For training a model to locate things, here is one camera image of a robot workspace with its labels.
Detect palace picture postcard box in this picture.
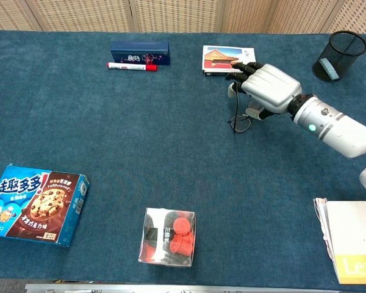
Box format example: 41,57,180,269
202,45,259,77

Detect black-framed eyeglasses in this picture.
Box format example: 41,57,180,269
228,82,253,134

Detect clear box with red pieces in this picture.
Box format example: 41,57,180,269
137,207,196,268

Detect blue chocolate cookie box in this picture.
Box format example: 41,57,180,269
0,164,91,248

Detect worn pinkish paper stack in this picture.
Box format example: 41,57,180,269
313,197,338,263

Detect navy blue pencil case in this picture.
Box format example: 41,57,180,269
110,41,171,66

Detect teal white eraser block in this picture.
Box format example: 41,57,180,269
319,58,339,82

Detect white yellow Lexicon book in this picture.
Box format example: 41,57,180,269
325,200,366,285

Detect black mesh pen holder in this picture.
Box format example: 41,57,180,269
312,30,366,82

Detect beige woven folding screen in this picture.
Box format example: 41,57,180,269
0,0,366,34

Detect aluminium rail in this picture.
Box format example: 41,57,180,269
24,283,339,293

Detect red white marker pen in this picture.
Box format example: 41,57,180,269
106,62,159,73

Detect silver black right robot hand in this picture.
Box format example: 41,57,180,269
225,62,303,120

